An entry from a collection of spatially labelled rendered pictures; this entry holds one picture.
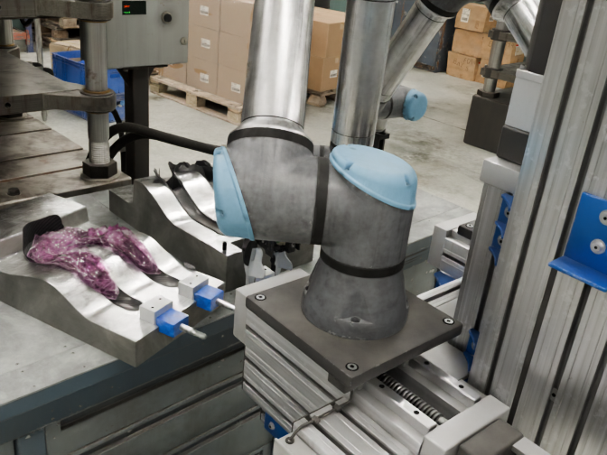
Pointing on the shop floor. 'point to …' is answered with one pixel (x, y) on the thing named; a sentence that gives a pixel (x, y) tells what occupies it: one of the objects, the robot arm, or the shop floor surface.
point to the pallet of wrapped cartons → (212, 59)
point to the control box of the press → (143, 61)
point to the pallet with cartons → (324, 55)
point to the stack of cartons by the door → (477, 45)
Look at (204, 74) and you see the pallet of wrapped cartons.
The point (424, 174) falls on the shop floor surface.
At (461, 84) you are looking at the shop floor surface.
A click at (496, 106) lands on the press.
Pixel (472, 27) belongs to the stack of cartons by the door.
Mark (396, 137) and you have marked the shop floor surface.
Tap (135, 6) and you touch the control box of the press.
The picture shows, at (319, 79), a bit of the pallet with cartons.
